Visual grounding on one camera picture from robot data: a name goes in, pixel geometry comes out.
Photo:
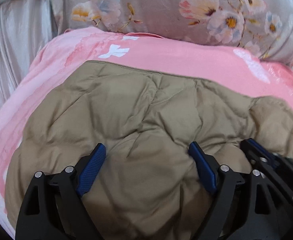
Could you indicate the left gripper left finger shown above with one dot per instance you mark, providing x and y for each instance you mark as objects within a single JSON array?
[{"x": 52, "y": 207}]

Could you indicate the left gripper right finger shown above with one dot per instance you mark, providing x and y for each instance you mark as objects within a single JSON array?
[{"x": 244, "y": 205}]

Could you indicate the tan quilted puffer jacket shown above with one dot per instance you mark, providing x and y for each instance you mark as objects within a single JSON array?
[{"x": 148, "y": 186}]

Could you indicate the pink floral blanket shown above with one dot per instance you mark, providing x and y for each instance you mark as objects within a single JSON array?
[{"x": 237, "y": 68}]

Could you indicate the grey floral duvet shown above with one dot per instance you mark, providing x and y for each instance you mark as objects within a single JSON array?
[{"x": 264, "y": 27}]

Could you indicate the silver satin bed sheet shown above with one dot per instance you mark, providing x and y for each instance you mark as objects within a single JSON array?
[{"x": 26, "y": 26}]

